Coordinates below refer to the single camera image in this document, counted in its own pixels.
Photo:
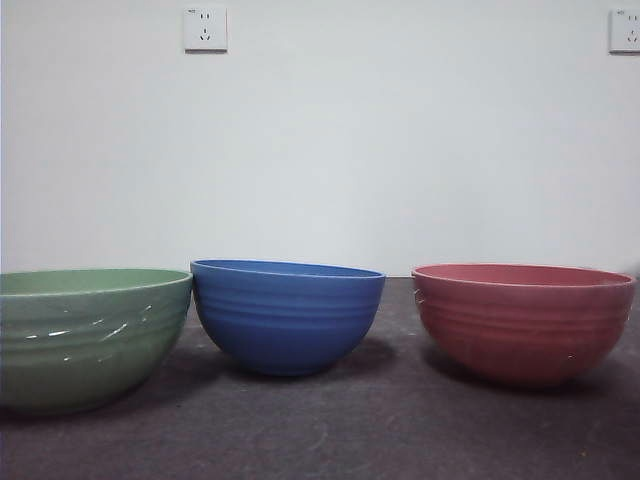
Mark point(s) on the blue ribbed bowl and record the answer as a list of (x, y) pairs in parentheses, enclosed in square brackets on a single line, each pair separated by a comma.
[(285, 325)]

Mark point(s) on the red ribbed bowl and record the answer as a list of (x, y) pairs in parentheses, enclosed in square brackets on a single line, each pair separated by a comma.
[(525, 325)]

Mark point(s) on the green ribbed bowl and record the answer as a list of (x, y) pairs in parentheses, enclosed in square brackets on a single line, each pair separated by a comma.
[(90, 345)]

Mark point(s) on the white wall socket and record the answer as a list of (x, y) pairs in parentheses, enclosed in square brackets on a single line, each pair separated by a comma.
[(626, 31), (205, 29)]

